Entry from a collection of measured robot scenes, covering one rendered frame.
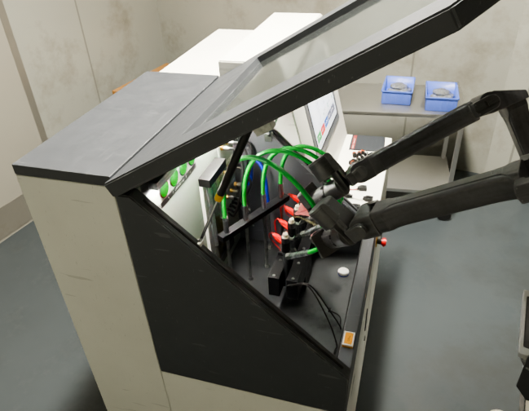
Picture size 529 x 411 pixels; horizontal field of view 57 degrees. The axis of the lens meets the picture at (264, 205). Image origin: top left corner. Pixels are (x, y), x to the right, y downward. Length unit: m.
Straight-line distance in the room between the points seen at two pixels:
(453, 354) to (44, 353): 2.15
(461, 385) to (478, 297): 0.64
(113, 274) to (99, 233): 0.14
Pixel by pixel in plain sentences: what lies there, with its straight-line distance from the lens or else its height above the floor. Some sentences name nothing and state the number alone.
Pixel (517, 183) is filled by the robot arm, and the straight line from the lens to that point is 0.94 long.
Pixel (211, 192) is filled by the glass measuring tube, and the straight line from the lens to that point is 1.55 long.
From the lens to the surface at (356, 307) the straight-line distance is 1.54.
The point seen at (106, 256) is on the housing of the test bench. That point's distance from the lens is 1.35.
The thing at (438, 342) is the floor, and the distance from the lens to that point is 2.78.
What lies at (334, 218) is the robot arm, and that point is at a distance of 1.13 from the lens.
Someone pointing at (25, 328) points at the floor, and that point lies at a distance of 3.14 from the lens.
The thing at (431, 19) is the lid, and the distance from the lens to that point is 0.81.
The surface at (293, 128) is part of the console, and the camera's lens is 1.72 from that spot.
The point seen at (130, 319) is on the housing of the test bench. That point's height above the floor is 1.01.
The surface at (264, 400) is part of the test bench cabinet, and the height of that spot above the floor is 0.77.
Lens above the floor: 2.05
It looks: 34 degrees down
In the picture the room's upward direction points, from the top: 3 degrees counter-clockwise
